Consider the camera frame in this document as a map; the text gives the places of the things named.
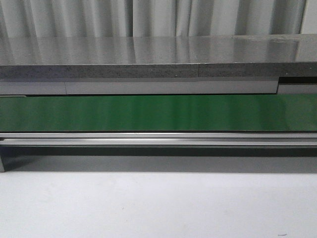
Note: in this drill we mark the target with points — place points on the green conveyor belt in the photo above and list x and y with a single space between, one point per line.
293 112

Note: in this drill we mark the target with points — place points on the grey stone slab table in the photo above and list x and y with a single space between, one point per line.
159 57

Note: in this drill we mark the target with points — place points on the grey conveyor rear guard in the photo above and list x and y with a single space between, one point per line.
145 86

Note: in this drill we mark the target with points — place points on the white pleated curtain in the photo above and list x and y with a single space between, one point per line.
139 18

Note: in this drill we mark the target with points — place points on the aluminium conveyor front rail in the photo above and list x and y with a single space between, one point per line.
196 152

